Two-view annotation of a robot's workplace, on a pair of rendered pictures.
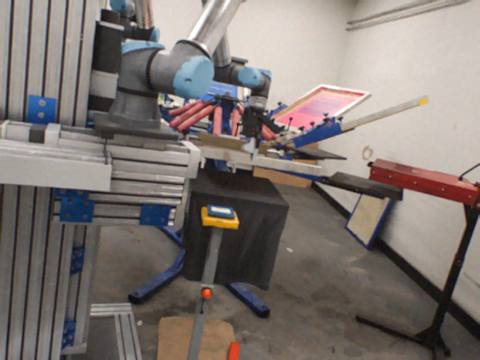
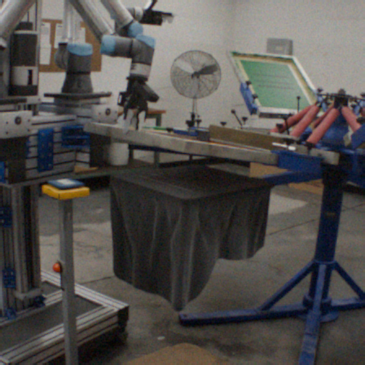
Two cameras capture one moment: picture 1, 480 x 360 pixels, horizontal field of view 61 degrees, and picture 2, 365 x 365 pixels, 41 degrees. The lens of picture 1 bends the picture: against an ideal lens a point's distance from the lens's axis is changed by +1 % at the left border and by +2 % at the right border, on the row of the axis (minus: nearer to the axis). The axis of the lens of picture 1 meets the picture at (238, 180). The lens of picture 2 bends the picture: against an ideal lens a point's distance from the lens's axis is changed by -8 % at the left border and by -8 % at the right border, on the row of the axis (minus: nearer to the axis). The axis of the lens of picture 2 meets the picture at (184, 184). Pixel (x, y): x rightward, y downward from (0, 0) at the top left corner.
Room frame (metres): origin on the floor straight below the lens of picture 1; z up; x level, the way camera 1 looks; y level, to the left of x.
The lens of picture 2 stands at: (0.81, -1.66, 1.38)
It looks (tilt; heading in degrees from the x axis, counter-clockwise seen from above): 13 degrees down; 57
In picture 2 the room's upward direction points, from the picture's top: 3 degrees clockwise
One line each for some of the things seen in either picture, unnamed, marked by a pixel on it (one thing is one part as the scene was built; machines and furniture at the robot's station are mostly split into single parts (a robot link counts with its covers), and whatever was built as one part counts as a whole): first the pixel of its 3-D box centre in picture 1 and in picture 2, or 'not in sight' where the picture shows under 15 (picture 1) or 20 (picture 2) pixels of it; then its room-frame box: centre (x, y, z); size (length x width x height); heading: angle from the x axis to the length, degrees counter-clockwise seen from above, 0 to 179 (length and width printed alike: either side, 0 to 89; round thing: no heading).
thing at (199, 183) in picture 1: (235, 184); (192, 179); (1.95, 0.01, 0.95); 0.48 x 0.44 x 0.01; 10
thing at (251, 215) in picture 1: (232, 242); (144, 242); (1.72, -0.03, 0.74); 0.45 x 0.03 x 0.43; 100
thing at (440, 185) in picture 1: (422, 180); not in sight; (2.56, -1.13, 1.06); 0.61 x 0.46 x 0.12; 70
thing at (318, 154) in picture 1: (280, 153); not in sight; (3.48, -0.32, 0.91); 1.34 x 0.40 x 0.08; 130
